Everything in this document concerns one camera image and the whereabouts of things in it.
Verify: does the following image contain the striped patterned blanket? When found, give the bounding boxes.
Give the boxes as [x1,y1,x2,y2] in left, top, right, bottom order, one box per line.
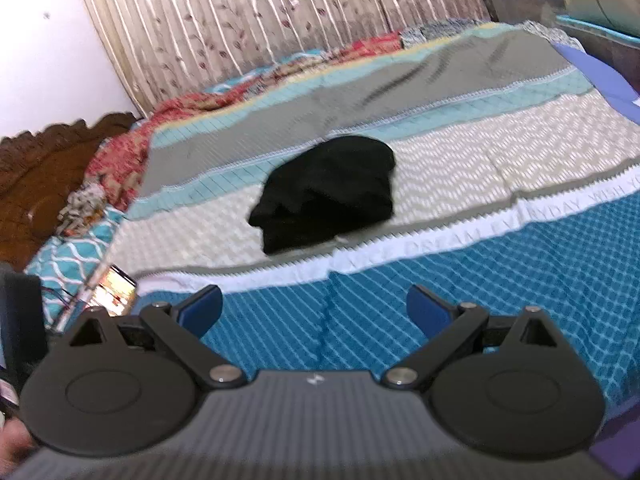
[107,20,640,411]

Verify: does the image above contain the purple cloth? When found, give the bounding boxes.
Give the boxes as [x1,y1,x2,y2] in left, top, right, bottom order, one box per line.
[552,41,640,126]

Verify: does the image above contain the black pants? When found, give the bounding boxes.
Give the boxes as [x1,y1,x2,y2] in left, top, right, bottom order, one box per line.
[247,135,397,256]

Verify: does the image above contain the beige leaf print curtain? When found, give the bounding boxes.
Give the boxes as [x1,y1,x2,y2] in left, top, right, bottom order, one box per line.
[70,0,493,118]

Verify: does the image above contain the white floral cloth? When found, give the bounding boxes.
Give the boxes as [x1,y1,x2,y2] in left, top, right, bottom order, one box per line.
[56,184,107,237]

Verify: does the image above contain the red floral quilt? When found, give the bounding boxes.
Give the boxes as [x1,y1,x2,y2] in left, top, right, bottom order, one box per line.
[85,17,501,211]

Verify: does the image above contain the person's left hand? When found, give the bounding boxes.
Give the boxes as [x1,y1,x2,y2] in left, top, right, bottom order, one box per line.
[0,412,37,463]

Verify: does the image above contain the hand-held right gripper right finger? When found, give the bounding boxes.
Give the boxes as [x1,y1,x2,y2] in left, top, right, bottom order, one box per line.
[382,285,559,390]

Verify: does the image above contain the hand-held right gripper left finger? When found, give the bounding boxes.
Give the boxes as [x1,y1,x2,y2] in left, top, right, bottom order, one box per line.
[69,285,247,389]

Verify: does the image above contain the teal patterned bed sheet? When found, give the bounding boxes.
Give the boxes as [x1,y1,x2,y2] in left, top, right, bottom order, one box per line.
[27,209,137,332]

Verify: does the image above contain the carved wooden headboard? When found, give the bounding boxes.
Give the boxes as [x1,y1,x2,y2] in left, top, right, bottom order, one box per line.
[0,112,144,273]

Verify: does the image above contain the smartphone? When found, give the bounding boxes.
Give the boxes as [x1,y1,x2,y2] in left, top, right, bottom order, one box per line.
[90,264,138,317]

